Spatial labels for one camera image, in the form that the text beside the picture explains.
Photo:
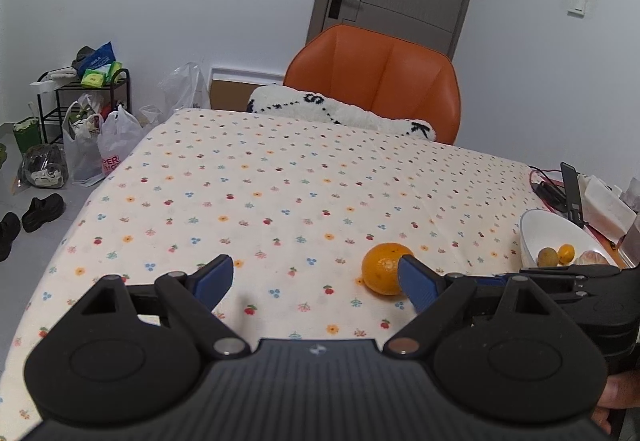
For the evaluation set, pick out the green bag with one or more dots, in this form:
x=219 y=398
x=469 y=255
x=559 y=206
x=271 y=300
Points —
x=27 y=134

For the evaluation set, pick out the black metal shelf rack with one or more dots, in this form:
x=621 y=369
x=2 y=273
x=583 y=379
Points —
x=57 y=93

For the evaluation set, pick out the white ceramic plate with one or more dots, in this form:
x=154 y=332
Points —
x=541 y=228

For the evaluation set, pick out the black shoe near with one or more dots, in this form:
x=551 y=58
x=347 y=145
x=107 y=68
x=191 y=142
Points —
x=10 y=227

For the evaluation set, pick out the person right hand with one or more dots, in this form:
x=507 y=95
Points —
x=622 y=391

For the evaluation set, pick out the white fluffy cushion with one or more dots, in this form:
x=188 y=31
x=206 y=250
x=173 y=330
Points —
x=314 y=107

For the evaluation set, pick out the cardboard box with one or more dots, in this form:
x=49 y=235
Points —
x=231 y=95

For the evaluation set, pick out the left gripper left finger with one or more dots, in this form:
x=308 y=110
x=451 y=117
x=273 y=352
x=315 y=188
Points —
x=188 y=302

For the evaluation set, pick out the dotted tablecloth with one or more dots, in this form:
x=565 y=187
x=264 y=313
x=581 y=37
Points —
x=296 y=205

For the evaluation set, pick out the small orange kumquat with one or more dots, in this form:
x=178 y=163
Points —
x=566 y=254

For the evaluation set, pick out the white shopping bag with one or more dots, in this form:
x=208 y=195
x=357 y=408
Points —
x=95 y=146

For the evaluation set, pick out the large orange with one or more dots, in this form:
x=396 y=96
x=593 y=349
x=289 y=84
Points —
x=379 y=268

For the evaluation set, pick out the clear plastic cup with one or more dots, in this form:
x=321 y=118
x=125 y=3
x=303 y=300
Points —
x=630 y=245

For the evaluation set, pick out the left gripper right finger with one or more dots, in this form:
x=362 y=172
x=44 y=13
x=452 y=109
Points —
x=440 y=303

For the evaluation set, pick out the pomelo segment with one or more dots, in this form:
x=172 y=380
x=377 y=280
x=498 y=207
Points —
x=591 y=257

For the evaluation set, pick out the grey translucent bag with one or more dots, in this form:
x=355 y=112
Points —
x=44 y=166

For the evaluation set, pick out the black shoe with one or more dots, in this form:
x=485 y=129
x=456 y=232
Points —
x=10 y=227
x=42 y=211

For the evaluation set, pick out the black shoe far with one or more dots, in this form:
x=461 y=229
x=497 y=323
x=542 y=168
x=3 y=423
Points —
x=42 y=211

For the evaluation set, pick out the orange leather chair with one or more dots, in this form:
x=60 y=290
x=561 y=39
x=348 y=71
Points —
x=391 y=77

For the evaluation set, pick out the black phone stand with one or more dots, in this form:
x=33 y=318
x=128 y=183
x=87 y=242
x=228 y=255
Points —
x=562 y=196

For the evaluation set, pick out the white paper box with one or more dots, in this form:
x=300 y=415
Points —
x=603 y=209

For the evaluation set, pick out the clear plastic bag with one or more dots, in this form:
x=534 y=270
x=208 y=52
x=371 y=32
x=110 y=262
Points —
x=185 y=87

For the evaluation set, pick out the white wall switch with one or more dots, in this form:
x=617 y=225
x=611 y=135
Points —
x=577 y=8

